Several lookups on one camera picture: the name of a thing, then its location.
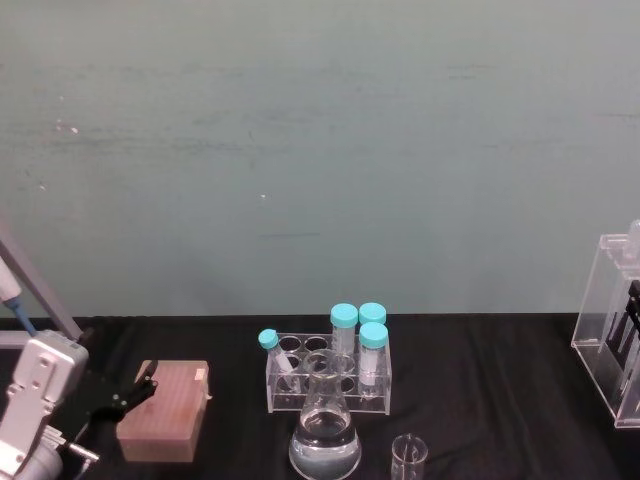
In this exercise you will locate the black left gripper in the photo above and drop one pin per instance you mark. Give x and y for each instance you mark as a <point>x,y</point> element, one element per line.
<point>90,405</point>

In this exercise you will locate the pink pipette tip box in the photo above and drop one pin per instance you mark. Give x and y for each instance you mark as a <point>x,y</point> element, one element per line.
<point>165,415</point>

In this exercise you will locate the grey slanted stand bar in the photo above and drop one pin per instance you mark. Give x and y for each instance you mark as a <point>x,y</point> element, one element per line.
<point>47,295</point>

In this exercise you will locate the grey pipette with blue collar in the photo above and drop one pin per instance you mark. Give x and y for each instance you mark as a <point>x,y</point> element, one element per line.
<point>15,300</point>

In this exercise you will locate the small tube with teal cap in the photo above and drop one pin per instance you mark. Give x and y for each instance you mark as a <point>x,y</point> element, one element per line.
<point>277,357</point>

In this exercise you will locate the clear plastic tube rack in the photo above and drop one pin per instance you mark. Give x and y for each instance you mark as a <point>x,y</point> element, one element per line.
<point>327,385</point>

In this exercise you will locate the glass conical flask with liquid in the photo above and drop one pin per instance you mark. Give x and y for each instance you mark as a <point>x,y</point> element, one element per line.
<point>325,435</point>

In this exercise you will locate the large tube with teal cap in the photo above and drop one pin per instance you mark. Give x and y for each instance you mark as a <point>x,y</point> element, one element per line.
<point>373,355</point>
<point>372,312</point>
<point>344,330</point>

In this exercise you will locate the small clear glass beaker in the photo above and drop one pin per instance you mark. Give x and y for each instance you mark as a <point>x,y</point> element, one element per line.
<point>410,457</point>

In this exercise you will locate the black table cloth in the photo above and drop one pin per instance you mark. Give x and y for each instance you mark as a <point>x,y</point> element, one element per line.
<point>475,390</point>

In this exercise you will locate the clear acrylic pipette stand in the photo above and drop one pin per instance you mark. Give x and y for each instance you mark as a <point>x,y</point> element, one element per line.
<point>600,350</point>

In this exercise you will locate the black pipette with pale top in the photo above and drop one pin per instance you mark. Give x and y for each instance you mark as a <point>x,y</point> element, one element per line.
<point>631,320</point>

